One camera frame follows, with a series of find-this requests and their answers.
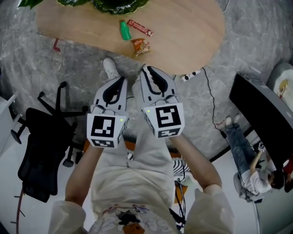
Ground person's cream shirt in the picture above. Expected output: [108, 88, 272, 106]
[47, 165, 235, 234]

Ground black cable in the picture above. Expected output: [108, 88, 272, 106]
[168, 160, 190, 230]
[201, 67, 228, 139]

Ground person's right forearm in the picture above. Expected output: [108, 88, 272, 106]
[165, 133, 222, 192]

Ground white cabinet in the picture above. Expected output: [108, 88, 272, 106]
[0, 94, 18, 157]

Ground orange stool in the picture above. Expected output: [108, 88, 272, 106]
[83, 139, 190, 204]

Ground person's left forearm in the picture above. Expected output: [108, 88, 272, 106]
[65, 143, 106, 207]

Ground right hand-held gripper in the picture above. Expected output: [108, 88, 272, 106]
[139, 65, 185, 139]

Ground red snack bar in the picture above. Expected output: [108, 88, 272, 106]
[126, 19, 154, 37]

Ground grey round seat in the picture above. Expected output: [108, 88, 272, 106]
[266, 62, 293, 102]

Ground orange snack packet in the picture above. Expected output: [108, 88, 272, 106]
[130, 38, 152, 58]

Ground small green bottle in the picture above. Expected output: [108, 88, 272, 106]
[119, 20, 132, 41]

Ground white power strip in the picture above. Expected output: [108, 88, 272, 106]
[181, 69, 201, 82]

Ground person's white left shoe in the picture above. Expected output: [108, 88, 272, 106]
[102, 57, 120, 80]

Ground large black monitor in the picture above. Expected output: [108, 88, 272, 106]
[228, 72, 293, 170]

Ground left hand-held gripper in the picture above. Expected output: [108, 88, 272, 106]
[86, 76, 128, 149]

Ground white printed cushion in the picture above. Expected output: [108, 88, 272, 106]
[273, 69, 293, 101]

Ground potted green plant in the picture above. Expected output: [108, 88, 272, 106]
[17, 0, 44, 10]

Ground green leaf-shaped plate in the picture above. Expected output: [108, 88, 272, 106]
[56, 0, 149, 16]

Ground black office chair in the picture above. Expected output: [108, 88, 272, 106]
[10, 81, 89, 203]

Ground person's light grey trousers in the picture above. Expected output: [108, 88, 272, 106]
[91, 76, 177, 172]

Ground black white striped cloth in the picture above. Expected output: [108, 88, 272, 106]
[172, 159, 191, 177]

